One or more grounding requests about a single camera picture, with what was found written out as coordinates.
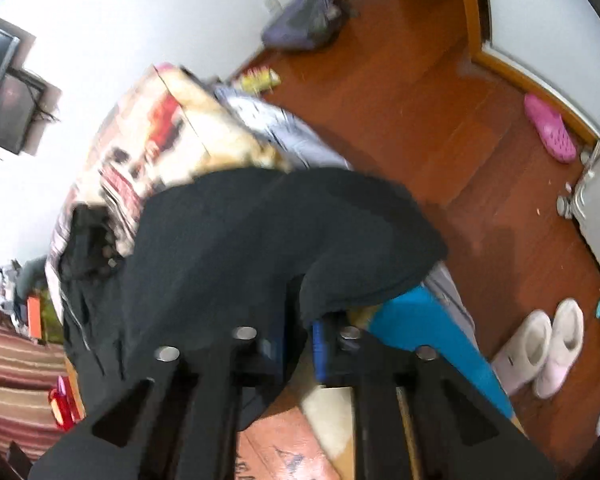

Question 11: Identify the yellow snack bag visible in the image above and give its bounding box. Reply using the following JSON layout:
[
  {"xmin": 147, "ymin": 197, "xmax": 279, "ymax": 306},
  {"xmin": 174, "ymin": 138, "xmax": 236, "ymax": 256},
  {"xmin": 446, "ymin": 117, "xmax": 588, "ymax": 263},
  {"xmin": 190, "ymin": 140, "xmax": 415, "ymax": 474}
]
[{"xmin": 232, "ymin": 66, "xmax": 281, "ymax": 96}]

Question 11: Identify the wall-mounted television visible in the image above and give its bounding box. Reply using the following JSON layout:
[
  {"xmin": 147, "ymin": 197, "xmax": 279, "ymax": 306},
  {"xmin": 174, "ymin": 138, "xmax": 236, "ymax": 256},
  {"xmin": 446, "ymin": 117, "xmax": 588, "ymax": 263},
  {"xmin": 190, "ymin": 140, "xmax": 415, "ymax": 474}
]
[{"xmin": 0, "ymin": 22, "xmax": 48, "ymax": 156}]

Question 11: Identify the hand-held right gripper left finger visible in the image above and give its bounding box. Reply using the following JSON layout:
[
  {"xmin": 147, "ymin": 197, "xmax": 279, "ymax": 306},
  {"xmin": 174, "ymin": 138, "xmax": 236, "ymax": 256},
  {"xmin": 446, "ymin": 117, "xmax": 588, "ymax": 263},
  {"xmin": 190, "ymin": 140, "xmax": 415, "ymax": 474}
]
[{"xmin": 27, "ymin": 326, "xmax": 293, "ymax": 480}]

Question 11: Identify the white fluffy slipper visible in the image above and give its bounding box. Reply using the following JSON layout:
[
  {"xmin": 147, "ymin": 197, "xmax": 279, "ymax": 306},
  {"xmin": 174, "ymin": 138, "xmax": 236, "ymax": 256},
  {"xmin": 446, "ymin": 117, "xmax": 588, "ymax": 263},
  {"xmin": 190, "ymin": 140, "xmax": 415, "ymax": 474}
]
[
  {"xmin": 534, "ymin": 298, "xmax": 585, "ymax": 400},
  {"xmin": 491, "ymin": 310, "xmax": 552, "ymax": 396}
]

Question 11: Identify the wooden door frame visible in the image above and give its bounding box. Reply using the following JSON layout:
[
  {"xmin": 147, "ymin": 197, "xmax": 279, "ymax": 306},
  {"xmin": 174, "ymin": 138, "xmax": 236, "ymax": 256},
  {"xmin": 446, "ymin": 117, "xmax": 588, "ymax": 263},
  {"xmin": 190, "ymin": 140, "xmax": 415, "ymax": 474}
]
[{"xmin": 452, "ymin": 0, "xmax": 600, "ymax": 146}]

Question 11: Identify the printed blanket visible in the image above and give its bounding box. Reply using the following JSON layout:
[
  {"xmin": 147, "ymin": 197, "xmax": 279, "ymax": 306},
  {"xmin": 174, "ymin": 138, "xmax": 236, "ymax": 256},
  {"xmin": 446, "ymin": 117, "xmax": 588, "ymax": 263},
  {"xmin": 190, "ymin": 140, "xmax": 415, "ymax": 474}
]
[{"xmin": 45, "ymin": 62, "xmax": 361, "ymax": 480}]

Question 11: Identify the pink clog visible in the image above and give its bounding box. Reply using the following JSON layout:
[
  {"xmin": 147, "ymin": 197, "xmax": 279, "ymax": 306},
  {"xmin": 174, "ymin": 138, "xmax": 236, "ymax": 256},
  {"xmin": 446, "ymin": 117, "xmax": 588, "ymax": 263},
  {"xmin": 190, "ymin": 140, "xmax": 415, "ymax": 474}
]
[{"xmin": 524, "ymin": 92, "xmax": 578, "ymax": 164}]

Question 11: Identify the black garment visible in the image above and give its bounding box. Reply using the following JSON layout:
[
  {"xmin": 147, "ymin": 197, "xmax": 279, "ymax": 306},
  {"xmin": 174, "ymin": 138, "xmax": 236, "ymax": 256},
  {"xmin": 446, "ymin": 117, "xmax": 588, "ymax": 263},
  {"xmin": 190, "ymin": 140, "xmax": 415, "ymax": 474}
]
[{"xmin": 60, "ymin": 167, "xmax": 448, "ymax": 433}]

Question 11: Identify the orange box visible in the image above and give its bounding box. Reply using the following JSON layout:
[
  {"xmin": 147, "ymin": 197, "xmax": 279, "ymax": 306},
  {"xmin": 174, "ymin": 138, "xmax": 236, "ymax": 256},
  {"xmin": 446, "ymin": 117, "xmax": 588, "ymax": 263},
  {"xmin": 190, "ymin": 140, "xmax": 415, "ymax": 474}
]
[{"xmin": 26, "ymin": 296, "xmax": 43, "ymax": 343}]

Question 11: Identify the red striped rug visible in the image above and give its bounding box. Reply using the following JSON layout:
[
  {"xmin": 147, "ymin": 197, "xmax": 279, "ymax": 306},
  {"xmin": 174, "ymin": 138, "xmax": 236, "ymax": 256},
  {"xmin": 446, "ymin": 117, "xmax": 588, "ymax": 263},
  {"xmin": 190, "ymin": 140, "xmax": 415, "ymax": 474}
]
[{"xmin": 0, "ymin": 300, "xmax": 76, "ymax": 461}]

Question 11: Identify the grey bag on floor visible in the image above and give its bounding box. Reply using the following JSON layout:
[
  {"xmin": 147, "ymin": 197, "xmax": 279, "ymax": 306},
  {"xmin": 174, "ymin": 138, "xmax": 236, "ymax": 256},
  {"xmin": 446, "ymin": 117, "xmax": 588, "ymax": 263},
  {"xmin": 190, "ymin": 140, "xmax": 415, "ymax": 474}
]
[{"xmin": 261, "ymin": 0, "xmax": 348, "ymax": 52}]

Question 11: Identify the white door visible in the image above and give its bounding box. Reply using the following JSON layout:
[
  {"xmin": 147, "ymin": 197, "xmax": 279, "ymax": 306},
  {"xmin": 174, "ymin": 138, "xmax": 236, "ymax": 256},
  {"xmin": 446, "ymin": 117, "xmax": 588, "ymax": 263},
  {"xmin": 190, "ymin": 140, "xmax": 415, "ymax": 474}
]
[{"xmin": 482, "ymin": 0, "xmax": 600, "ymax": 131}]

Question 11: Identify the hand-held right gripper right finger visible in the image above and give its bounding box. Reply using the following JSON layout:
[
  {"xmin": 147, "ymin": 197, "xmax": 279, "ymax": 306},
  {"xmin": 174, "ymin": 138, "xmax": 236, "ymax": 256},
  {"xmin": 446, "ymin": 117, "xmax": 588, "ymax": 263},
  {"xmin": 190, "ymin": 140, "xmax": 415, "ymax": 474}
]
[{"xmin": 311, "ymin": 317, "xmax": 561, "ymax": 480}]

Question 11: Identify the red plastic toy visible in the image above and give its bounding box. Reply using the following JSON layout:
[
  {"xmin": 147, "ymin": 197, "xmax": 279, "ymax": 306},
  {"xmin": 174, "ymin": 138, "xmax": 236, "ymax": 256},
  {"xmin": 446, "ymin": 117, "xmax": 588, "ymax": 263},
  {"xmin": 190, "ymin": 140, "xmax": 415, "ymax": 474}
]
[{"xmin": 48, "ymin": 376, "xmax": 83, "ymax": 431}]

